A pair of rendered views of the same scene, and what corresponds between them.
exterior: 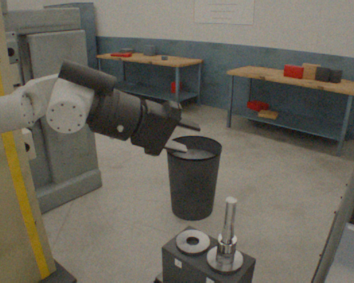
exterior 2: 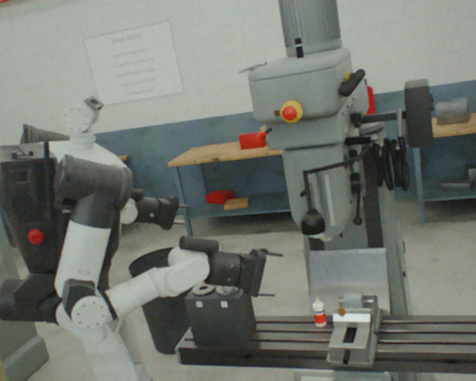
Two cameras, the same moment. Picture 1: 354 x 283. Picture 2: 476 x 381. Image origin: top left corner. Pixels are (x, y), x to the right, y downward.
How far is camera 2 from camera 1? 128 cm
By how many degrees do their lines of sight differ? 19
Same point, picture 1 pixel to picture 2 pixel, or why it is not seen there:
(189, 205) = (177, 331)
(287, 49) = (236, 113)
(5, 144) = not seen: outside the picture
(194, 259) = (209, 296)
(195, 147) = (162, 263)
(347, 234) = (313, 259)
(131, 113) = (156, 205)
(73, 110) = (131, 209)
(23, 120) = not seen: hidden behind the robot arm
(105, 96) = (140, 200)
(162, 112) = (169, 202)
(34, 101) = not seen: hidden behind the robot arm
